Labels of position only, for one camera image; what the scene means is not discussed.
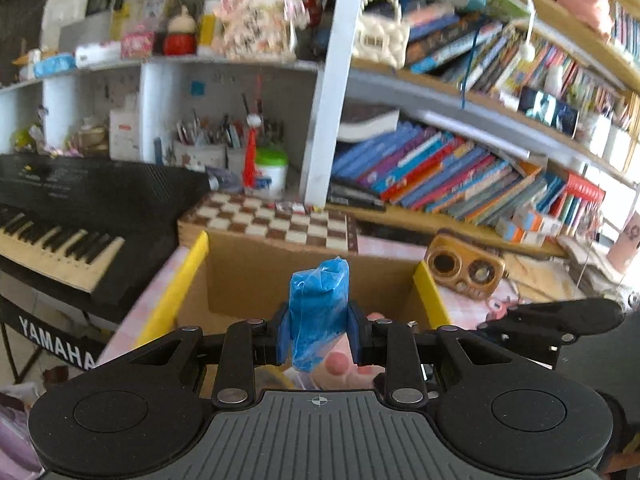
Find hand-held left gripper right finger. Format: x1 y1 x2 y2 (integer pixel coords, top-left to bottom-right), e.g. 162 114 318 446
350 302 553 407

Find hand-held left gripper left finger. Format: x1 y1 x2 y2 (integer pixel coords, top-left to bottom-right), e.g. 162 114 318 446
102 305 293 408

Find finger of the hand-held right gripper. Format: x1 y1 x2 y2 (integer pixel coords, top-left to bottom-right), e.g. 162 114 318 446
505 298 627 335
477 322 576 371

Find blue packet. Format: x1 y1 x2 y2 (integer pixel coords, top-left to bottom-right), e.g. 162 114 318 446
289 256 349 373

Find yellow cardboard box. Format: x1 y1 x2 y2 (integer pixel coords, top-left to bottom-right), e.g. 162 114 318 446
137 230 453 396

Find pink printed table mat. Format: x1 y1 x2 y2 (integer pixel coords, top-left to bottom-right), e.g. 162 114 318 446
440 280 531 326

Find pink cup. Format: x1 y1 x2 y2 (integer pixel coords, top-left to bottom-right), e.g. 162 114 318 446
605 210 640 273

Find orange white small boxes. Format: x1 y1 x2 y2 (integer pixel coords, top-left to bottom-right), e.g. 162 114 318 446
495 205 563 246

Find wooden retro speaker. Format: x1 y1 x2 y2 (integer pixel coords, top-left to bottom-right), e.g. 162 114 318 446
425 230 506 301

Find wooden chessboard box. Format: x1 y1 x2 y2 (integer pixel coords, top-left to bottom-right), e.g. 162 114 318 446
177 191 361 253

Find white jar with green lid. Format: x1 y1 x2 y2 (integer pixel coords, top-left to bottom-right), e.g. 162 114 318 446
254 147 290 196

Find red tassel pendant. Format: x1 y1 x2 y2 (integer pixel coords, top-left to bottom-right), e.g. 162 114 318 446
242 112 263 188

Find row of blue red books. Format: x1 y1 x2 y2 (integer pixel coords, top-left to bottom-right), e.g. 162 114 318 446
330 120 606 233

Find white pen cups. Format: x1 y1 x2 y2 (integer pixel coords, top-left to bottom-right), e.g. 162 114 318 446
575 110 636 171

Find pen holder with pens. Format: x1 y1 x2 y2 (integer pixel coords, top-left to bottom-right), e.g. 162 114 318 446
172 110 241 171

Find smartphone with lit screen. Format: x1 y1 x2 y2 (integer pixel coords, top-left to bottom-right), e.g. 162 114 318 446
517 86 581 138

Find black keyboard stand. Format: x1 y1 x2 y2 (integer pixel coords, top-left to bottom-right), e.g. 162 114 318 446
0 290 116 386

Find black electronic keyboard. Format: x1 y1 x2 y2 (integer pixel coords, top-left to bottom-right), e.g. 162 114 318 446
0 154 211 311

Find white box with red label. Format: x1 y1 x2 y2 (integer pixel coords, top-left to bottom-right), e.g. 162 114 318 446
109 107 142 161

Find row of leaning thin books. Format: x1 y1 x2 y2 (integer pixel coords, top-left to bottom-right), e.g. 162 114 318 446
405 2 631 126

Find white cubby shelf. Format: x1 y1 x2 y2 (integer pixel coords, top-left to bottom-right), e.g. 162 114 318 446
0 57 321 196

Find purple bag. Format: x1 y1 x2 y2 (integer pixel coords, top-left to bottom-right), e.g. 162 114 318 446
0 385 46 476

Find white quilted handbag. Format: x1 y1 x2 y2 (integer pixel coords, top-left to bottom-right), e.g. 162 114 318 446
352 0 408 70

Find plush cat decoration with butterflies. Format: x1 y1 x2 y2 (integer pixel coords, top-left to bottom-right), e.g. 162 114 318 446
215 0 311 63

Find red round doll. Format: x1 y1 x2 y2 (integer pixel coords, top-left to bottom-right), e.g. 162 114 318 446
162 5 197 57

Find yellow white bottle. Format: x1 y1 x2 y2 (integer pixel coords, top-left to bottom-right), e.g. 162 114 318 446
196 0 223 57

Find pink plush pig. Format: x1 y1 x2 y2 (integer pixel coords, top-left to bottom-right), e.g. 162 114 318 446
556 0 613 41

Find pink tissue box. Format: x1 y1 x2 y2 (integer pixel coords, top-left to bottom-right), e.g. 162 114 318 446
121 31 156 59

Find white tissue pack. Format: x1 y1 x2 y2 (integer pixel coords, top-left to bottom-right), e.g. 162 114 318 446
75 41 122 68

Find blue wipes pack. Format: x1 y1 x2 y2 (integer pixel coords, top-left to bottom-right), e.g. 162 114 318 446
32 53 77 78

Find grey storage box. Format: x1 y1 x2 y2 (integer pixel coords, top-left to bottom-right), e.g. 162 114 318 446
59 12 113 53

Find wooden bookshelf with white post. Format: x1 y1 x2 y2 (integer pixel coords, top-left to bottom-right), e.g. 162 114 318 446
302 0 640 261

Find wooden picture frame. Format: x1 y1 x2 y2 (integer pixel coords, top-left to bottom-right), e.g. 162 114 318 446
137 0 173 21

